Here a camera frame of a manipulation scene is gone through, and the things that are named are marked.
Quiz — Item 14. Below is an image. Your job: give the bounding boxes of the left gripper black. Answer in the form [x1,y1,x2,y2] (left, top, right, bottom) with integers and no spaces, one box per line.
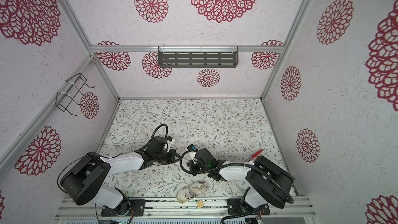
[154,149,183,165]

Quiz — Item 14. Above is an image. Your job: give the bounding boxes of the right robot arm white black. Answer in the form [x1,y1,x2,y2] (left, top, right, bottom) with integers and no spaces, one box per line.
[179,148,294,209]

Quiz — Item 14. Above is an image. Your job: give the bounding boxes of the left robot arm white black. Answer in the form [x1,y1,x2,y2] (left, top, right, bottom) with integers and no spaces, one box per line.
[58,136,180,216]

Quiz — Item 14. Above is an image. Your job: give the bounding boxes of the crumpled patterned cloth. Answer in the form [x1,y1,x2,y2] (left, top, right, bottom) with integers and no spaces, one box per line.
[176,180,208,204]

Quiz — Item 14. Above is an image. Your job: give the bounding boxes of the small wooden block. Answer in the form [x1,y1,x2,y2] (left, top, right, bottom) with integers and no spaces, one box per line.
[197,201,204,208]

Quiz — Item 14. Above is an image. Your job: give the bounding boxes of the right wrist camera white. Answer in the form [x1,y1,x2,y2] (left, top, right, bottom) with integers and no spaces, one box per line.
[187,144,199,164]

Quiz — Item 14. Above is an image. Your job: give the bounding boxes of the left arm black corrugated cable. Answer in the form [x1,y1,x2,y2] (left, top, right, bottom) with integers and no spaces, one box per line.
[150,123,169,141]

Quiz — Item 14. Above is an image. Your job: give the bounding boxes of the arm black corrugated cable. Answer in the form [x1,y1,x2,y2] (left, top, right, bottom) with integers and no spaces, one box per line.
[179,149,294,224]
[150,123,169,141]

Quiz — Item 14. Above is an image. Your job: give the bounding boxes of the red handled pliers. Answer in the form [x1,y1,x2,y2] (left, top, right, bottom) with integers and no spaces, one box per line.
[247,149,263,162]

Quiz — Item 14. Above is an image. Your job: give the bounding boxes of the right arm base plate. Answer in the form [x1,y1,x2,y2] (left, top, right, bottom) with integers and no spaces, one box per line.
[227,198,271,216]

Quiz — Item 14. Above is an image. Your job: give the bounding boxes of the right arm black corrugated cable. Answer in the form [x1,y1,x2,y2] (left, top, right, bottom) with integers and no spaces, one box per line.
[179,149,294,224]

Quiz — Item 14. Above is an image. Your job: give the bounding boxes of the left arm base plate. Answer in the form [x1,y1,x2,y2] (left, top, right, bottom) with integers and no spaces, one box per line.
[101,199,146,217]

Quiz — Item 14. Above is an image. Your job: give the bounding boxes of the dark slotted wall shelf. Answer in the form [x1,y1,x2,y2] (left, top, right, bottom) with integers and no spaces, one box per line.
[157,46,239,68]

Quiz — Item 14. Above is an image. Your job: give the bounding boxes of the black wire wall rack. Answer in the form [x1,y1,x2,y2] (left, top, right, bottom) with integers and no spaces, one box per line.
[55,73,95,116]

